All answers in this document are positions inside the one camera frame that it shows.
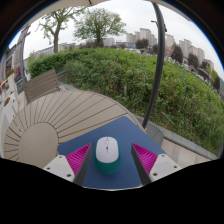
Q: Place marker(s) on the white and teal computer mouse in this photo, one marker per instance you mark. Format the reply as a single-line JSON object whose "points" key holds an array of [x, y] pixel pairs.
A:
{"points": [[107, 153]]}

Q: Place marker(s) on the grey shopfront building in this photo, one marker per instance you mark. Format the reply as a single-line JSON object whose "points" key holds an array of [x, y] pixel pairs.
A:
{"points": [[8, 60]]}

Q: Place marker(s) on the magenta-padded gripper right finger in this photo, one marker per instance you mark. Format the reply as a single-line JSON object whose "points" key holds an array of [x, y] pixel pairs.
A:
{"points": [[146, 160]]}

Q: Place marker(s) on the grey stone curb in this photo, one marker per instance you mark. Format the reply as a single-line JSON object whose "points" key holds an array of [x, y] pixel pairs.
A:
{"points": [[180, 141]]}

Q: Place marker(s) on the slatted wooden chair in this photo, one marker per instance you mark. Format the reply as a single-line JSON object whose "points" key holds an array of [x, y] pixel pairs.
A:
{"points": [[40, 85]]}

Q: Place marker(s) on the bare-trunk leafy tree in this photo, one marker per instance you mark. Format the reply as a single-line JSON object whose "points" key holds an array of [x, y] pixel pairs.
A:
{"points": [[56, 36]]}

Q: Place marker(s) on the blue mouse pad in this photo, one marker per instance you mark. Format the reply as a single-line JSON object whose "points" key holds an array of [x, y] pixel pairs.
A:
{"points": [[126, 133]]}

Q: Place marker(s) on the distant apartment buildings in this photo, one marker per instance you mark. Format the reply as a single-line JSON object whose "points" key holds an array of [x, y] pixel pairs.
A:
{"points": [[146, 35]]}

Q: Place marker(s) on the round-crowned green tree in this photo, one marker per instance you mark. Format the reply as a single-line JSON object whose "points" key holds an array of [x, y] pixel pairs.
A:
{"points": [[98, 25]]}

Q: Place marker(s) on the green hedge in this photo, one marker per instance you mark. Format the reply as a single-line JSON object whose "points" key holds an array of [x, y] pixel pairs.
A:
{"points": [[110, 73]]}

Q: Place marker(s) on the dark curved umbrella pole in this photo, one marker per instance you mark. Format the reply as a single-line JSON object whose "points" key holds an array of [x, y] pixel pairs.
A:
{"points": [[160, 60]]}

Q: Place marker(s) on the beige patio umbrella canopy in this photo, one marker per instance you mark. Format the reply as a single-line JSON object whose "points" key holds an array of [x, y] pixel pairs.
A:
{"points": [[66, 4]]}

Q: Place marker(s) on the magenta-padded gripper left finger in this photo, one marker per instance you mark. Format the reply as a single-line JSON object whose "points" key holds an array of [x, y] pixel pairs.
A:
{"points": [[77, 160]]}

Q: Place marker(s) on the tall grey sign pillar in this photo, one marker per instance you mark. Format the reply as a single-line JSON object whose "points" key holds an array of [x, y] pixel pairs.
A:
{"points": [[22, 56]]}

